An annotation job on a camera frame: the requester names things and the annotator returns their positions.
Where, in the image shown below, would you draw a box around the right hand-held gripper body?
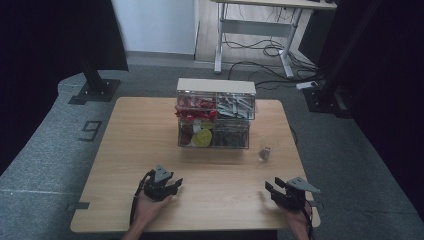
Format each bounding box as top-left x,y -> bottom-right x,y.
277,176 -> 321,211

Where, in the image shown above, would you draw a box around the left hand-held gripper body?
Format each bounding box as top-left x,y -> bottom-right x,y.
142,163 -> 180,202

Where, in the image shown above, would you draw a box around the clear plastic cup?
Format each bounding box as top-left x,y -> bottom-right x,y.
256,137 -> 280,164

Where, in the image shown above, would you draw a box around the clear acrylic organizer box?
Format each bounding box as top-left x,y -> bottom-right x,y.
175,77 -> 257,150

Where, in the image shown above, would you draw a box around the person's right hand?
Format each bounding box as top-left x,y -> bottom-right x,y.
281,204 -> 312,231

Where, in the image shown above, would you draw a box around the person's left hand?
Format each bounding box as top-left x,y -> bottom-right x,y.
134,192 -> 174,225

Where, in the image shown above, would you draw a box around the pile of yellow round packets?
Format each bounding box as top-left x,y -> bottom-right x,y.
190,119 -> 214,148

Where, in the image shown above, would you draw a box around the pile of dark packets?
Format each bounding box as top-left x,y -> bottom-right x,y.
213,127 -> 250,149

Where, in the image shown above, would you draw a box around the pile of red packets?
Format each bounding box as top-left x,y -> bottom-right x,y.
175,95 -> 219,122

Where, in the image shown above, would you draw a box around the black tape piece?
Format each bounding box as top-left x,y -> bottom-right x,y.
66,201 -> 91,212

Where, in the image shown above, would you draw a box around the pile of silver packets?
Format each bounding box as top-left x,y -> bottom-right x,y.
217,93 -> 256,120

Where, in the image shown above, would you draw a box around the black metal stand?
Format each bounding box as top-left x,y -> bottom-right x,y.
301,0 -> 384,120
67,49 -> 122,106

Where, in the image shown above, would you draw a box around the white power strip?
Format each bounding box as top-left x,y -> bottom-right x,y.
295,80 -> 320,91

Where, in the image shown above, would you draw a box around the black curtain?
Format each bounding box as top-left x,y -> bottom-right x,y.
316,0 -> 424,222
0,0 -> 130,176

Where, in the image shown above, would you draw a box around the white desk with metal legs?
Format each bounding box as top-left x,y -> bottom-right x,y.
209,0 -> 338,79

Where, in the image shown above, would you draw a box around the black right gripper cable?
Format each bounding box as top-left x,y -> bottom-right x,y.
304,199 -> 316,240

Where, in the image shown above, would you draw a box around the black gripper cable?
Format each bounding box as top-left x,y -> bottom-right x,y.
304,199 -> 316,240
129,170 -> 152,226

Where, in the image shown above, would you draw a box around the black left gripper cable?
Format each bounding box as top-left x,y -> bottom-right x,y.
129,170 -> 152,226

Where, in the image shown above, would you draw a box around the black floor cables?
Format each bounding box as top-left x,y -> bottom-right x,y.
222,6 -> 318,90

